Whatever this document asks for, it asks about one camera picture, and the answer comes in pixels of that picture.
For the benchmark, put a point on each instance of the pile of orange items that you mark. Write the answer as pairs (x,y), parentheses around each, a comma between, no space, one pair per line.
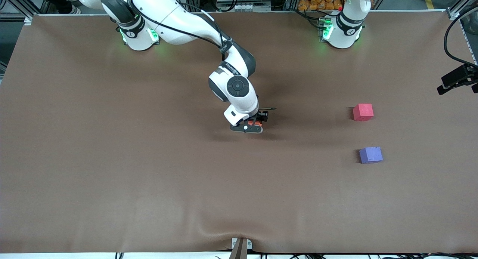
(317,3)

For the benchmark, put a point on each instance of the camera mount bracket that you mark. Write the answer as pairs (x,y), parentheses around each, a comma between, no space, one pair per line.
(241,248)

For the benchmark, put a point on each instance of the aluminium frame strut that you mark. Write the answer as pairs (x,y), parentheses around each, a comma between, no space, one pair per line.
(457,13)
(18,6)

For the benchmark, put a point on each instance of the brown table mat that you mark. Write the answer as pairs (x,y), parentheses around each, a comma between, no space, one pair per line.
(239,176)

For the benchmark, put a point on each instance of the purple foam block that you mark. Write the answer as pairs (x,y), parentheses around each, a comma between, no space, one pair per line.
(371,155)

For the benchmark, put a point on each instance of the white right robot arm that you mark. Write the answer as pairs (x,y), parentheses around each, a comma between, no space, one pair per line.
(239,102)

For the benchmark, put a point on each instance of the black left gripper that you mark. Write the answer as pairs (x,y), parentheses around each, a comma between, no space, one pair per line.
(454,77)

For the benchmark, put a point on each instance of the white terminal block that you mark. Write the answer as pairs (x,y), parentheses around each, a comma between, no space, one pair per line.
(246,7)

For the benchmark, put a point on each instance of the red foam block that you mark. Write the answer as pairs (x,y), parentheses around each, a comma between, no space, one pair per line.
(363,112)

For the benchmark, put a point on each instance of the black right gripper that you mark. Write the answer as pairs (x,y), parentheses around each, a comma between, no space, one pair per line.
(262,117)

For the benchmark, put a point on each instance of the orange foam block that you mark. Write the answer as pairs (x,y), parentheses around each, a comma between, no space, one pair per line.
(257,123)

